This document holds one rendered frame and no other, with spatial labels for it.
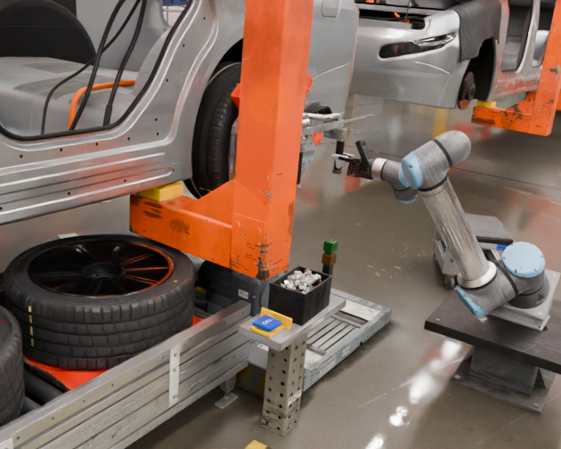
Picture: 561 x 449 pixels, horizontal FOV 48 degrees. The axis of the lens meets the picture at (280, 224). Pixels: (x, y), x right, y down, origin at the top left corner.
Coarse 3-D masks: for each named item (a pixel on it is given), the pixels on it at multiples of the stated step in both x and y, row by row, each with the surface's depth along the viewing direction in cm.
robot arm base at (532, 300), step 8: (544, 280) 251; (544, 288) 252; (520, 296) 252; (528, 296) 251; (536, 296) 251; (544, 296) 253; (512, 304) 257; (520, 304) 255; (528, 304) 253; (536, 304) 253
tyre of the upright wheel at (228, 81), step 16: (224, 64) 275; (240, 64) 275; (208, 80) 267; (224, 80) 265; (208, 96) 261; (224, 96) 258; (208, 112) 258; (224, 112) 255; (208, 128) 258; (224, 128) 257; (192, 144) 263; (208, 144) 258; (224, 144) 259; (192, 160) 265; (208, 160) 260; (224, 160) 262; (192, 176) 271; (208, 176) 265; (224, 176) 265; (192, 192) 282; (208, 192) 273
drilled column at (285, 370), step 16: (304, 336) 219; (272, 352) 219; (288, 352) 215; (304, 352) 222; (272, 368) 227; (288, 368) 217; (272, 384) 223; (288, 384) 219; (272, 400) 225; (288, 400) 221; (272, 416) 226; (288, 416) 225; (288, 432) 228
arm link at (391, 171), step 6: (384, 162) 268; (390, 162) 267; (396, 162) 267; (384, 168) 266; (390, 168) 265; (396, 168) 264; (384, 174) 267; (390, 174) 265; (396, 174) 264; (402, 174) 262; (384, 180) 269; (390, 180) 267; (396, 180) 265; (402, 180) 263; (396, 186) 269; (402, 186) 268; (408, 186) 265
